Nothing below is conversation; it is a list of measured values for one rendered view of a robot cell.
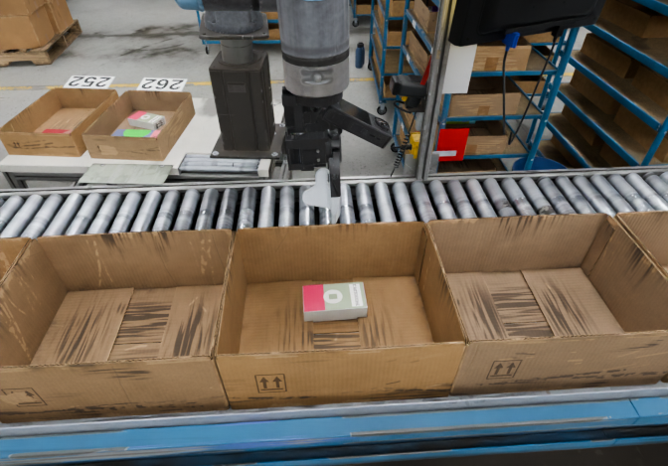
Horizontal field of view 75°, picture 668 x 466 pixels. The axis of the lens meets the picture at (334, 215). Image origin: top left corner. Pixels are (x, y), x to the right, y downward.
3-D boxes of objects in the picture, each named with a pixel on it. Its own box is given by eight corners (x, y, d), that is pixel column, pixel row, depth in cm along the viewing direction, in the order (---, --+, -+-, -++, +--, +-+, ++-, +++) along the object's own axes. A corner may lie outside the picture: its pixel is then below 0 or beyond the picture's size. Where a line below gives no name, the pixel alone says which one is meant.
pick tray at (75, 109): (124, 110, 192) (117, 88, 185) (81, 157, 163) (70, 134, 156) (62, 108, 193) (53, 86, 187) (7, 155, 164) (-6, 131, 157)
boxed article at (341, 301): (303, 296, 95) (302, 285, 93) (362, 292, 96) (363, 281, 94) (304, 323, 90) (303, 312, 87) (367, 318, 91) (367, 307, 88)
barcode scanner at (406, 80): (384, 101, 144) (391, 71, 137) (418, 105, 145) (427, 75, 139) (387, 110, 139) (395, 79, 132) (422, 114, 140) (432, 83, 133)
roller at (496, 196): (478, 186, 157) (491, 186, 158) (539, 299, 117) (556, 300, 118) (483, 174, 154) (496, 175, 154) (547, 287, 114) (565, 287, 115)
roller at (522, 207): (511, 172, 154) (497, 177, 155) (584, 284, 114) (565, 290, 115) (513, 182, 157) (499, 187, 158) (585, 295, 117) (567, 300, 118)
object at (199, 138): (287, 104, 203) (287, 98, 201) (269, 177, 158) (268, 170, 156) (77, 101, 205) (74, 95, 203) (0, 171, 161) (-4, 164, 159)
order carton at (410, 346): (417, 275, 100) (426, 220, 89) (450, 397, 78) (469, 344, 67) (245, 283, 99) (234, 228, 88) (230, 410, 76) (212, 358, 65)
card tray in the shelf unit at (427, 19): (413, 10, 244) (415, -10, 238) (466, 9, 245) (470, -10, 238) (426, 33, 213) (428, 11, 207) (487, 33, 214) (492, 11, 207)
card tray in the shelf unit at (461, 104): (425, 79, 220) (428, 60, 213) (484, 77, 222) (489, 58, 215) (448, 116, 189) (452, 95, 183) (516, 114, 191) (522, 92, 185)
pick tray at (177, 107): (196, 113, 190) (191, 91, 183) (163, 161, 160) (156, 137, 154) (133, 110, 191) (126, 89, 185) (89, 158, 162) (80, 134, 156)
